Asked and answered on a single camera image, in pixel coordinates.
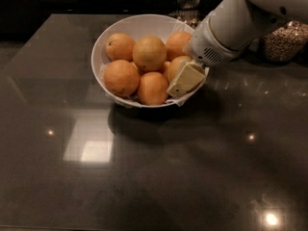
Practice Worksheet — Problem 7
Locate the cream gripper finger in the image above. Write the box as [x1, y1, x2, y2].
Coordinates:
[167, 60, 206, 98]

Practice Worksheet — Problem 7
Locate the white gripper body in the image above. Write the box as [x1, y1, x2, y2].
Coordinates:
[183, 15, 246, 67]

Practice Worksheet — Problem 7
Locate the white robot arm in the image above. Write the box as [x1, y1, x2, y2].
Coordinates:
[167, 0, 308, 97]

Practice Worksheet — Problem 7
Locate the white bowl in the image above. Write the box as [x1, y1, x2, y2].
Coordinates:
[90, 13, 210, 109]

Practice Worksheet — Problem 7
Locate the hidden orange in middle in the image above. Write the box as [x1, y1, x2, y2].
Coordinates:
[160, 61, 170, 77]

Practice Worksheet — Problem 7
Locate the left glass cereal jar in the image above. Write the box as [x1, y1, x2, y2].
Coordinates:
[169, 0, 202, 29]

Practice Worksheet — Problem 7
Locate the glass cereal jar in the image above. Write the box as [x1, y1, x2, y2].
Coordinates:
[169, 0, 202, 29]
[258, 21, 308, 63]

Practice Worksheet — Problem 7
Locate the right glass cereal jar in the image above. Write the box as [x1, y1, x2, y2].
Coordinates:
[258, 21, 308, 63]

